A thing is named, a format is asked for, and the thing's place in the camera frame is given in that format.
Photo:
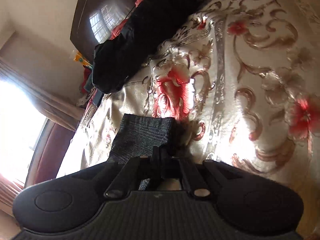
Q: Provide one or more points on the dark brown glossy headboard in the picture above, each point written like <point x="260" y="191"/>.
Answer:
<point x="85" y="17"/>

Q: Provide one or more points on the teal cloth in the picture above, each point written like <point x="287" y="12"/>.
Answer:
<point x="87" y="86"/>

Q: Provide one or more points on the dark grey checked pants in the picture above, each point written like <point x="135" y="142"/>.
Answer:
<point x="140" y="132"/>

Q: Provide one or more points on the beige curtain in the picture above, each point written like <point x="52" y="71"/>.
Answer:
<point x="37" y="90"/>
<point x="10" y="195"/>

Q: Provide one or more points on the floral satin bedspread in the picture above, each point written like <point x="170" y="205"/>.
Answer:
<point x="237" y="80"/>

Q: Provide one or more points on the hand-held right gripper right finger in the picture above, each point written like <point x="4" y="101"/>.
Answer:
<point x="185" y="172"/>

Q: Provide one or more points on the red cloth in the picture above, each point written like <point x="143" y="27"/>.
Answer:
<point x="87" y="73"/>

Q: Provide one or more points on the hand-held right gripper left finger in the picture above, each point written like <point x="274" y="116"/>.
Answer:
<point x="147" y="162"/>

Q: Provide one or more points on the yellow printed packet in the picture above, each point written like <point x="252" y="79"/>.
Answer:
<point x="80" y="58"/>

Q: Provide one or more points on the black jacket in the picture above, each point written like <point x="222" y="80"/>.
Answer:
<point x="130" y="42"/>

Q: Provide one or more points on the bright window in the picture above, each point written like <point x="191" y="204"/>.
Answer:
<point x="17" y="130"/>

